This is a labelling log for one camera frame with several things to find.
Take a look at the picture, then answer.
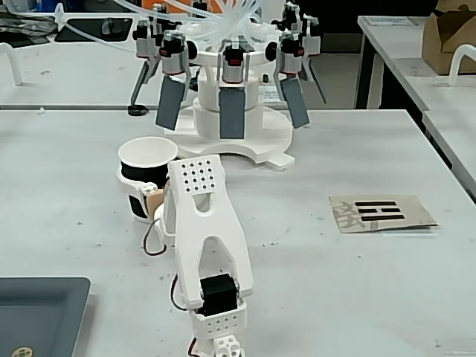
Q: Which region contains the multi-leg robot on white base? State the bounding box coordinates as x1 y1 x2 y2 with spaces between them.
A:
163 48 297 172

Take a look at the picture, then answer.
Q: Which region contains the cardboard card with black bars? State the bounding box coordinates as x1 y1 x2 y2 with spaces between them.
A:
329 194 439 234

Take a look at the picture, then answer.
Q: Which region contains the black flat tray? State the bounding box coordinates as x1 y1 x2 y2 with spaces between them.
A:
54 16 134 42

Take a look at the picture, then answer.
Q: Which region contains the white printed label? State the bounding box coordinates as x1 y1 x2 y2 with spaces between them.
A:
259 85 280 103

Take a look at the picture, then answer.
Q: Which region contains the grey paddle pump unit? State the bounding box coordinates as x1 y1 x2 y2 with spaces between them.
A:
300 13 328 106
155 31 191 131
218 42 249 141
129 18 161 107
274 32 311 129

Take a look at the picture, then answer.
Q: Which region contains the clear plastic tubing bundle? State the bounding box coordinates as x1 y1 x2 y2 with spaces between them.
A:
54 0 288 50

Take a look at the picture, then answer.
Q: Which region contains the white side table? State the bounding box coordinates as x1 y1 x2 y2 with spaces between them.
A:
356 14 476 179

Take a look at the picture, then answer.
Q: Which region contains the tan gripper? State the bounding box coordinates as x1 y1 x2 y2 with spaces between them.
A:
116 166 167 221

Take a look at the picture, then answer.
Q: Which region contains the white arched handle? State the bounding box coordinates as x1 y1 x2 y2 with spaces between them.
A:
448 43 476 87
0 42 24 87

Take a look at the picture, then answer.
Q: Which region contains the black paper cup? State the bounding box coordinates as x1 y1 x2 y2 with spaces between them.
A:
118 136 179 223

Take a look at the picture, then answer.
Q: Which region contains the grey plastic tray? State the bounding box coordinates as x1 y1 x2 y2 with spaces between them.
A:
0 275 92 357

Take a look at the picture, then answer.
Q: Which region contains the brown cardboard box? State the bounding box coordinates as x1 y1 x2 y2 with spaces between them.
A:
422 0 476 75

